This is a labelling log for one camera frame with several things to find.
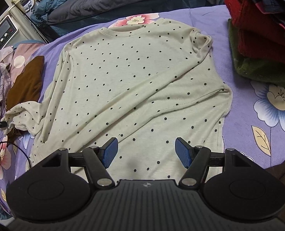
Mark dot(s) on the dark green folded garment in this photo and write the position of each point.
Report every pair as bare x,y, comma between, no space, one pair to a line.
254,69

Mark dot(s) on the white bedside machine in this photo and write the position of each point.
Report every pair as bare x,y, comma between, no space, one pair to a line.
16,24

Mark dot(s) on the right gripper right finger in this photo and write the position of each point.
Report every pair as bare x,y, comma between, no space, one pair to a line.
184,151

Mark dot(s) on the brown folded garment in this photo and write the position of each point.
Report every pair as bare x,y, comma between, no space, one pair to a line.
28,84

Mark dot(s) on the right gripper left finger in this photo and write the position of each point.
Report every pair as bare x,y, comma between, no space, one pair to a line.
108,151

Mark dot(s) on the red folded garment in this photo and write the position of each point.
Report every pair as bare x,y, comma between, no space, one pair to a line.
259,36

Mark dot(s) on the purple floral bed sheet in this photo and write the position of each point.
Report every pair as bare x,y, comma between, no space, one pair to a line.
242,127

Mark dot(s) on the cream polka dot shirt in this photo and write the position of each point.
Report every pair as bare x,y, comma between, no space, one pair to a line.
145,85

